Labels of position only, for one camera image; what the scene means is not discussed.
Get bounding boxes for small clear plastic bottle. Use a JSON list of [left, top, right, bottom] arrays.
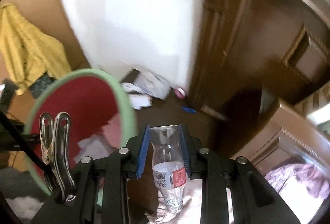
[[149, 125, 187, 213]]

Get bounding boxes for red bin with green rim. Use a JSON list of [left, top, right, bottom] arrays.
[[23, 68, 138, 195]]

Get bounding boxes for dark wooden nightstand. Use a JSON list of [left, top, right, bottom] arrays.
[[121, 69, 225, 212]]

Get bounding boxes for dark wooden headboard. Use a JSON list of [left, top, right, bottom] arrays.
[[180, 0, 330, 163]]

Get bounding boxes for metal spring clamp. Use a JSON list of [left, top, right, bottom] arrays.
[[39, 112, 76, 206]]

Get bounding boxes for pink paper receipts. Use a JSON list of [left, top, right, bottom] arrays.
[[102, 113, 121, 149]]

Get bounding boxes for yellow fleece jacket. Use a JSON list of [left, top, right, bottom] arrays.
[[1, 3, 72, 95]]

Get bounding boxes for pink checked bedsheet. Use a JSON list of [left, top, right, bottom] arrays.
[[144, 177, 236, 224]]

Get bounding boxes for white printed plastic bag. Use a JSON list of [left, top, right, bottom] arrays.
[[121, 71, 171, 100]]

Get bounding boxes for black quilted handbag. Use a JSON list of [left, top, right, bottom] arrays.
[[28, 73, 55, 99]]

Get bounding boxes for blue bottle cap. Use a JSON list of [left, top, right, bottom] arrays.
[[182, 106, 196, 114]]

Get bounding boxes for pink bottle cap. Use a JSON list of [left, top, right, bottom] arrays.
[[174, 87, 186, 99]]

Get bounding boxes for white tissue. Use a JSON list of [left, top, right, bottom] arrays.
[[129, 94, 152, 110]]

